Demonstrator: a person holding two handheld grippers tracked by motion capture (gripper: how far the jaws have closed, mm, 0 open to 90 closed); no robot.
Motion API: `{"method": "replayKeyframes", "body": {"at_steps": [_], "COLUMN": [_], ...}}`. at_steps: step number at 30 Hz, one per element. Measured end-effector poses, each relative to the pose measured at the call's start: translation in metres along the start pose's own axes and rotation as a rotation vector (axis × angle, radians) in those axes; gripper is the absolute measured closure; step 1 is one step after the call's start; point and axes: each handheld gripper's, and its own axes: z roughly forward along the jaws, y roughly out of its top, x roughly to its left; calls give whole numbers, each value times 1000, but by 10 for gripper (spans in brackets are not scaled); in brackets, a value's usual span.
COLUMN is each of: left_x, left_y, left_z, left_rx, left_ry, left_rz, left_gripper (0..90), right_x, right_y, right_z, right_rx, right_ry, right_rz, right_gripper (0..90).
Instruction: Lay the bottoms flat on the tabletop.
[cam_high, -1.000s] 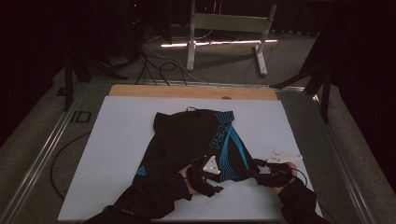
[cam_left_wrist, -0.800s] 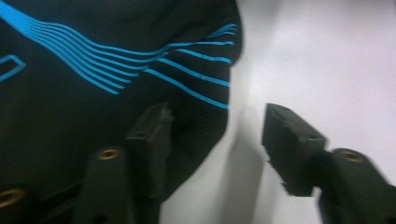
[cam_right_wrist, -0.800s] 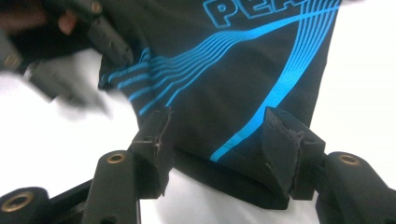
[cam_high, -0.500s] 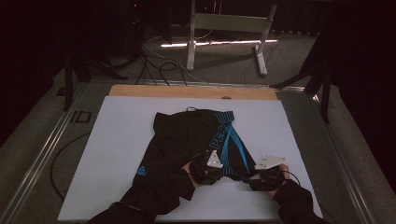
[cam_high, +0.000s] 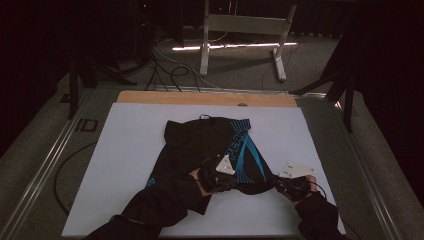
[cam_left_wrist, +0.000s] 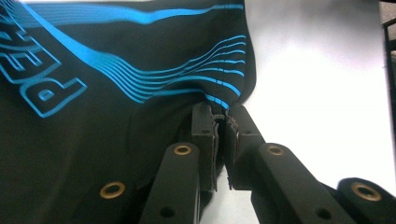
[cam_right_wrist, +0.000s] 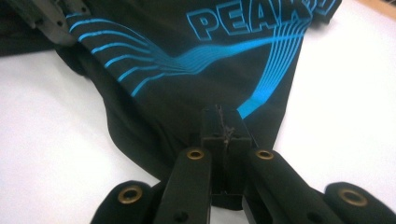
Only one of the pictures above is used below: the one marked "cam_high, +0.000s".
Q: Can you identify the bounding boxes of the person's right hand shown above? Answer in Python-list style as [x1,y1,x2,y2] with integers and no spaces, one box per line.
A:
[290,174,318,207]

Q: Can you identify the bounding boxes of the wooden table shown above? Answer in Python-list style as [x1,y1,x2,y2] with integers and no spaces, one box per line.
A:
[116,89,298,108]

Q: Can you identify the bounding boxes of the metal floor rail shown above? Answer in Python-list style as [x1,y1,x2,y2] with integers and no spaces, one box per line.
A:
[0,89,96,240]
[328,96,405,240]

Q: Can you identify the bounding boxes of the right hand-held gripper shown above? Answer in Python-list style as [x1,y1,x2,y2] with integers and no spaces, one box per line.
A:
[275,161,317,202]

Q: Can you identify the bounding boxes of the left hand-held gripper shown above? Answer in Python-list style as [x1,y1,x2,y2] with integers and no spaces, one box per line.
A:
[198,154,237,195]

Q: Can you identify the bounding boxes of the bright light strip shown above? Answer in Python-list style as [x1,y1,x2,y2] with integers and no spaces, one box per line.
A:
[172,41,298,52]

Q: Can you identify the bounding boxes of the black stand legs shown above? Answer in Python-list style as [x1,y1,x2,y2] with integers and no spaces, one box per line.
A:
[67,46,138,120]
[289,63,355,133]

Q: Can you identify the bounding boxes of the white table mat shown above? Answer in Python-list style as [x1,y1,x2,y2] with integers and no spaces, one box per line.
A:
[61,102,347,239]

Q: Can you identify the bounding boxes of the white desk frame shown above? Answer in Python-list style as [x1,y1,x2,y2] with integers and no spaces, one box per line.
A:
[199,0,298,83]

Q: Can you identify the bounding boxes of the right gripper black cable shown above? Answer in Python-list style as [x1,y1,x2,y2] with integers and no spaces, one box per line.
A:
[313,180,330,202]

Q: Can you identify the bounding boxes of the black floor cable loop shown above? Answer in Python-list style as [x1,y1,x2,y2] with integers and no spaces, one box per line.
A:
[53,141,98,216]

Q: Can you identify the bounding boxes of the black shorts with blue print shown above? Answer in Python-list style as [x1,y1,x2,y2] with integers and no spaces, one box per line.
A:
[144,113,282,198]

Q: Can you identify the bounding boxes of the person's left hand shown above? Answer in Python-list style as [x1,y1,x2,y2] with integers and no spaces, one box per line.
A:
[187,167,212,198]

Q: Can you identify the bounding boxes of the bundle of floor cables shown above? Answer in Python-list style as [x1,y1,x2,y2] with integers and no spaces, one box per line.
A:
[143,39,221,93]

